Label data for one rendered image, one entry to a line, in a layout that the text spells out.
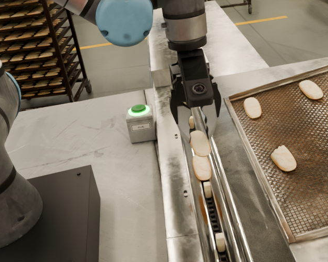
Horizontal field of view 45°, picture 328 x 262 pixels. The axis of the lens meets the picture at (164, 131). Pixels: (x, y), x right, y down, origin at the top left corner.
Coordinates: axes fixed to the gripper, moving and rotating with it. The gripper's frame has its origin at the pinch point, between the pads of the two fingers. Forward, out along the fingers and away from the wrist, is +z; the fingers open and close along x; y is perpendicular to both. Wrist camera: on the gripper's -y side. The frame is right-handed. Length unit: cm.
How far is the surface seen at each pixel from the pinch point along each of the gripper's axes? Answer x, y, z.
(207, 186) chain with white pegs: 0.4, -7.3, 7.1
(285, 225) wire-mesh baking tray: -8.8, -23.2, 4.7
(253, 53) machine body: -34, 72, 12
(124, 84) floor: 27, 264, 92
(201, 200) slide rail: 2.0, -8.9, 8.8
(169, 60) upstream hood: 0, 52, 2
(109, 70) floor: 40, 307, 92
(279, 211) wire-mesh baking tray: -9.1, -20.0, 4.7
